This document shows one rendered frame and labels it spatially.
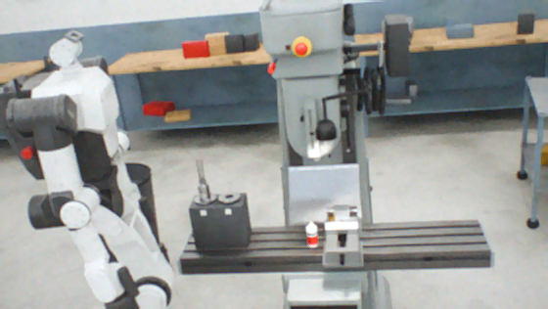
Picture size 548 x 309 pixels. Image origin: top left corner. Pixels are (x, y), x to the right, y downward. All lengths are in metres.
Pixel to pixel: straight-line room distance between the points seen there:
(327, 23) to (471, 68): 4.81
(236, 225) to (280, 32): 0.85
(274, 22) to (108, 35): 5.09
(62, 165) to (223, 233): 0.91
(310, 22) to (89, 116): 0.72
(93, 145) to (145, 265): 0.47
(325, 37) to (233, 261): 0.98
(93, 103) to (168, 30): 4.90
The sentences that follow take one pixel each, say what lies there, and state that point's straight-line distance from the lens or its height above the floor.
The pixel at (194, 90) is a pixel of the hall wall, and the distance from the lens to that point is 6.69.
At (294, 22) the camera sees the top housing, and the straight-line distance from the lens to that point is 1.83.
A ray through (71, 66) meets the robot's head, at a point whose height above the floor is 1.80.
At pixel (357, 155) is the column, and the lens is 2.60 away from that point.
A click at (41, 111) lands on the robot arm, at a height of 1.74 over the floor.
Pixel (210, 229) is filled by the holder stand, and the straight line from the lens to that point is 2.35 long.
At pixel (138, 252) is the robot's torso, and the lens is 1.98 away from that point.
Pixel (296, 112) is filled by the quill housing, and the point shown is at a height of 1.50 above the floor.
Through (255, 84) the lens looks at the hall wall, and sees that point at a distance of 6.53.
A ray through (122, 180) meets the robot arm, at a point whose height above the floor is 1.33.
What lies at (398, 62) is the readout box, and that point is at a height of 1.58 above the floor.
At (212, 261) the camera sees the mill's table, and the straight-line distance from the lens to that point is 2.35.
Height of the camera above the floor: 2.15
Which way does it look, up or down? 23 degrees down
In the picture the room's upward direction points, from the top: 6 degrees counter-clockwise
